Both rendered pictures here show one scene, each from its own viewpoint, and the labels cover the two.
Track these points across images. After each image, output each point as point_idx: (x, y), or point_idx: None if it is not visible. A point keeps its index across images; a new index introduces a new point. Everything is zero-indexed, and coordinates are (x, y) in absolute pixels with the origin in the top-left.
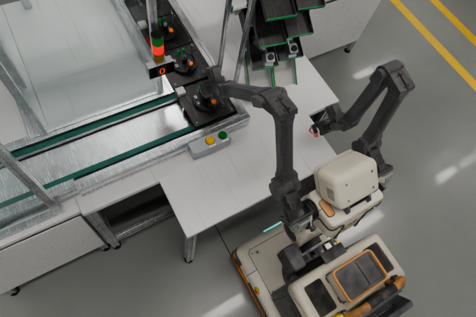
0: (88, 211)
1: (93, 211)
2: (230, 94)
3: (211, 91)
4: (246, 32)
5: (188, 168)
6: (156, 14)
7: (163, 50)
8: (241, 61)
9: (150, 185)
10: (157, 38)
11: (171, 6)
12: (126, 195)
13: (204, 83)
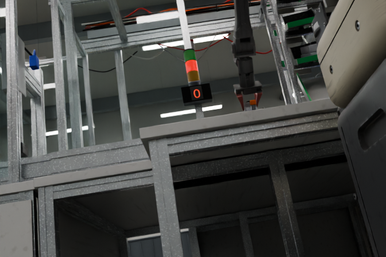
0: (42, 176)
1: (49, 183)
2: (236, 20)
3: (240, 76)
4: (282, 39)
5: None
6: (188, 35)
7: (197, 68)
8: (296, 83)
9: (138, 163)
10: (186, 49)
11: None
12: (99, 168)
13: (238, 84)
